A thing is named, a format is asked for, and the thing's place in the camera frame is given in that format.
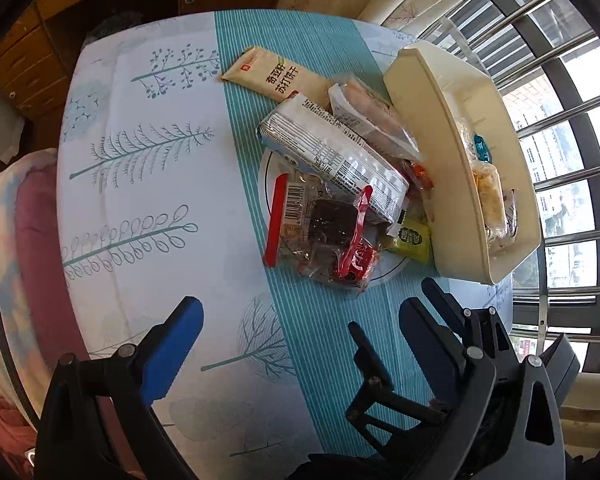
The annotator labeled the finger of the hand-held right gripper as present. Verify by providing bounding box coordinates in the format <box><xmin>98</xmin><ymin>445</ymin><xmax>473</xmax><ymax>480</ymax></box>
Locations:
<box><xmin>344</xmin><ymin>321</ymin><xmax>452</xmax><ymax>431</ymax></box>
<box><xmin>421</xmin><ymin>277</ymin><xmax>520</xmax><ymax>365</ymax></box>

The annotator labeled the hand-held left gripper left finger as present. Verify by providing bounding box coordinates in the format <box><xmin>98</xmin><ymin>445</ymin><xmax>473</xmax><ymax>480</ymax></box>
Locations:
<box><xmin>34</xmin><ymin>296</ymin><xmax>204</xmax><ymax>480</ymax></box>

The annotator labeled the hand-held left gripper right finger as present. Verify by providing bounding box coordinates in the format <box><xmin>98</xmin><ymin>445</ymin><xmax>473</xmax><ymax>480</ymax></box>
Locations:
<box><xmin>380</xmin><ymin>299</ymin><xmax>566</xmax><ymax>480</ymax></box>

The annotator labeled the clear packet of yellow crisps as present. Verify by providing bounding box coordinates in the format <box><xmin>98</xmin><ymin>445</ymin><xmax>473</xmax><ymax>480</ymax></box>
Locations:
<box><xmin>471</xmin><ymin>162</ymin><xmax>507</xmax><ymax>233</ymax></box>

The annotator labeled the cream plastic container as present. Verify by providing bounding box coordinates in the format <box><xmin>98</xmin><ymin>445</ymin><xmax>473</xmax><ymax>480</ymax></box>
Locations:
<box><xmin>382</xmin><ymin>40</ymin><xmax>543</xmax><ymax>287</ymax></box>

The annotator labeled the beige cracker packet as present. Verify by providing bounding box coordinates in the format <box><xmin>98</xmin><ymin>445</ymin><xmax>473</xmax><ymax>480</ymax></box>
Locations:
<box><xmin>221</xmin><ymin>46</ymin><xmax>333</xmax><ymax>108</ymax></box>

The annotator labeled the green sachet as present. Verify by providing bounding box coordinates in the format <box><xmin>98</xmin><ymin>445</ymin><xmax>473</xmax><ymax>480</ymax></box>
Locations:
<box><xmin>386</xmin><ymin>217</ymin><xmax>432</xmax><ymax>264</ymax></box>

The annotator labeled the orange wrapped candy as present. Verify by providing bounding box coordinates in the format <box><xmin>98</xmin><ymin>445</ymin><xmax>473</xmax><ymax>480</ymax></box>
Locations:
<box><xmin>409</xmin><ymin>161</ymin><xmax>435</xmax><ymax>192</ymax></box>

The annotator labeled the red-edged packet of dark snack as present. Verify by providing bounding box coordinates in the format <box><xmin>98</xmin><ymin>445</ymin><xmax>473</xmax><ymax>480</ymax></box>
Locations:
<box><xmin>264</xmin><ymin>172</ymin><xmax>381</xmax><ymax>295</ymax></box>

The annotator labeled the blue wrapper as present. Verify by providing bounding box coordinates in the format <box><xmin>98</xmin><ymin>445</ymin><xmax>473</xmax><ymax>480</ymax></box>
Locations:
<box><xmin>472</xmin><ymin>132</ymin><xmax>492</xmax><ymax>164</ymax></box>

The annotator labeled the pink cloth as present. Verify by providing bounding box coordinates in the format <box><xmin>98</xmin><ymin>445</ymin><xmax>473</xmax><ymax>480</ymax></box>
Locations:
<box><xmin>12</xmin><ymin>165</ymin><xmax>146</xmax><ymax>480</ymax></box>

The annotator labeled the printed teal and white tablecloth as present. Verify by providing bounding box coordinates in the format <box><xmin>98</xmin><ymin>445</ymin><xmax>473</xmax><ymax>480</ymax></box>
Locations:
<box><xmin>55</xmin><ymin>10</ymin><xmax>513</xmax><ymax>480</ymax></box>

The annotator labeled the floral blanket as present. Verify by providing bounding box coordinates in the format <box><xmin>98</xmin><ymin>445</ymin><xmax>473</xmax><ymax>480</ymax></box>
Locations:
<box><xmin>0</xmin><ymin>147</ymin><xmax>61</xmax><ymax>480</ymax></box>

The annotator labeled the white labelled snack packet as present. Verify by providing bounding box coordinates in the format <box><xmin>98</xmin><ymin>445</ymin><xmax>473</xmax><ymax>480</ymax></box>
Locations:
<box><xmin>255</xmin><ymin>92</ymin><xmax>411</xmax><ymax>225</ymax></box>

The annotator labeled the clear packet of pinkish snack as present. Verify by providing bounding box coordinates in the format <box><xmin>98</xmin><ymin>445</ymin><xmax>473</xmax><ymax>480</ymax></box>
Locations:
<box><xmin>328</xmin><ymin>77</ymin><xmax>427</xmax><ymax>163</ymax></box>

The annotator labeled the window grille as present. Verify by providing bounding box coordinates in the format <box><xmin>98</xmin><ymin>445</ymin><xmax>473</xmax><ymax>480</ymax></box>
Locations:
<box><xmin>395</xmin><ymin>0</ymin><xmax>600</xmax><ymax>376</ymax></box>

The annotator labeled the wooden cabinet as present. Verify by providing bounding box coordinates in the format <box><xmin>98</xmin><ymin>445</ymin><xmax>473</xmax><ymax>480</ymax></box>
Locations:
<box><xmin>0</xmin><ymin>0</ymin><xmax>291</xmax><ymax>126</ymax></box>

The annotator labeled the black cable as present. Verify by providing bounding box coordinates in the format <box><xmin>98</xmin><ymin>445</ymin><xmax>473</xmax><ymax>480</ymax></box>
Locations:
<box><xmin>0</xmin><ymin>232</ymin><xmax>43</xmax><ymax>426</ymax></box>

